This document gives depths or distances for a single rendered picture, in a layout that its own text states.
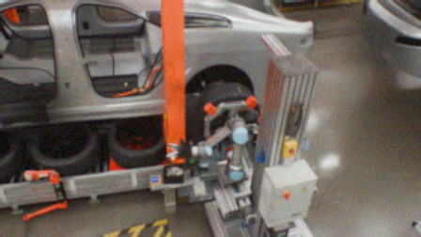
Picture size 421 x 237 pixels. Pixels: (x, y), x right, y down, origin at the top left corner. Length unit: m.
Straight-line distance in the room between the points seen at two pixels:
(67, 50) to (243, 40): 1.63
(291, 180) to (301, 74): 0.82
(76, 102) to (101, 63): 0.83
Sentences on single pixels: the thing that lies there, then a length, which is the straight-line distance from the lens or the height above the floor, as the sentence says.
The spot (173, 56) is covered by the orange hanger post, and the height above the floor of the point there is 1.74.
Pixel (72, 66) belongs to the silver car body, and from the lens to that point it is 3.89.
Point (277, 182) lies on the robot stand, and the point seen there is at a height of 1.23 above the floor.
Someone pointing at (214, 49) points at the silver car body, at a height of 1.49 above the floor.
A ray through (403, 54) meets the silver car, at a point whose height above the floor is 1.01.
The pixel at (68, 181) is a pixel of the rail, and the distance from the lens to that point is 4.19.
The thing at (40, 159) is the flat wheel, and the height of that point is 0.50.
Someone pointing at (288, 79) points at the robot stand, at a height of 2.01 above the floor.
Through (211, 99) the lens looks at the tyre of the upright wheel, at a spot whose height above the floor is 1.12.
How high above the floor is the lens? 3.35
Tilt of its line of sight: 39 degrees down
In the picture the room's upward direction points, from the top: 3 degrees clockwise
